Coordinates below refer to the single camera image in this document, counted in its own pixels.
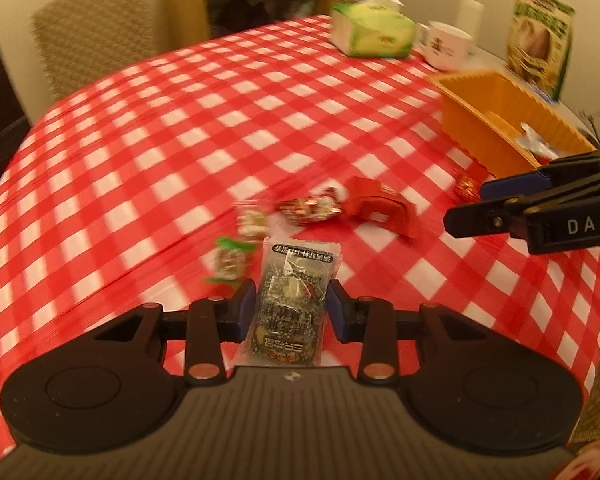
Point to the red checkered tablecloth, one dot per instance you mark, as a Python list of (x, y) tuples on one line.
[(129, 160)]

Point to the green tissue box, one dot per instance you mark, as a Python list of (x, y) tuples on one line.
[(375, 30)]

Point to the red white candy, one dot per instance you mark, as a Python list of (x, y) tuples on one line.
[(310, 207)]

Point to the green standing snack bag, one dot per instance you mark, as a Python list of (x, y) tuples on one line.
[(535, 45)]

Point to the white mug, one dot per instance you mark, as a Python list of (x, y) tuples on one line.
[(447, 47)]

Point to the wooden shelf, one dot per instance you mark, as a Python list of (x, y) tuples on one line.
[(182, 0)]

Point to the dark speckled snack packet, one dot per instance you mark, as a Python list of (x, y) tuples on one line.
[(290, 300)]

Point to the large red snack packet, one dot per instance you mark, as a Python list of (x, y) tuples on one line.
[(380, 205)]

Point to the silver green snack packet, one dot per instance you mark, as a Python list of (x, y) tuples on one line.
[(537, 142)]

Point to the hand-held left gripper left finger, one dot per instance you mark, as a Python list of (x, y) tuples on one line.
[(245, 310)]

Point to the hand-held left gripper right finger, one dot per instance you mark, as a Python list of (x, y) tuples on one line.
[(337, 310)]

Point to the orange plastic tray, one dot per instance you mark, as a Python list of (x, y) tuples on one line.
[(480, 120)]

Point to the white thermos bottle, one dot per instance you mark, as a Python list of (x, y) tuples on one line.
[(467, 15)]

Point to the clear candy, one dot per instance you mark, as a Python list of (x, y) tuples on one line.
[(252, 221)]

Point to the small green candy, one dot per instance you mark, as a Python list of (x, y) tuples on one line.
[(229, 260)]

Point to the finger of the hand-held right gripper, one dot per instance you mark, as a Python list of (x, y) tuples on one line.
[(475, 220), (510, 186)]

